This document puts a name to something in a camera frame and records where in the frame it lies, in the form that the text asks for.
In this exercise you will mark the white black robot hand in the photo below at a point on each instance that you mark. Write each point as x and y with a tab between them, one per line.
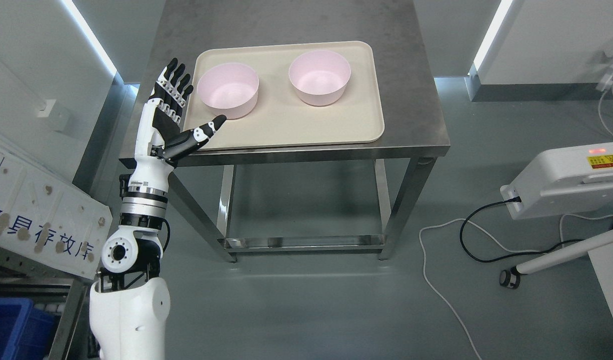
159	138

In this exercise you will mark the white stand leg with caster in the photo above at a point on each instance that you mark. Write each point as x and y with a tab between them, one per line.
511	278

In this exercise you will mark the stainless steel table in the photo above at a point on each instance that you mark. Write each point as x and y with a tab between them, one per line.
415	134

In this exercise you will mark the white wall socket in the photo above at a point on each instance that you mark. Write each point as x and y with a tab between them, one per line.
46	109

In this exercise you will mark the metal shelf rack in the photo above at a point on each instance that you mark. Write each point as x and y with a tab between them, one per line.
21	276

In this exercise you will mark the white sign board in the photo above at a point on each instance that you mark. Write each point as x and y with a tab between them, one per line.
46	218

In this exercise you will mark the blue plastic bin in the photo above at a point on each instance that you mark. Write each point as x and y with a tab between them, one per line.
24	329

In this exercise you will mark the white plug adapter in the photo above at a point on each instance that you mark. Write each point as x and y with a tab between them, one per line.
609	75

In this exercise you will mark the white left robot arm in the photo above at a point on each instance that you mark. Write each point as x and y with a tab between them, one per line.
130	302

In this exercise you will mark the white machine with warning label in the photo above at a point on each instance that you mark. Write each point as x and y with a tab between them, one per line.
560	181

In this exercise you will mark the pink bowl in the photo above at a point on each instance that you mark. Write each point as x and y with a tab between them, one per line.
229	89
319	77

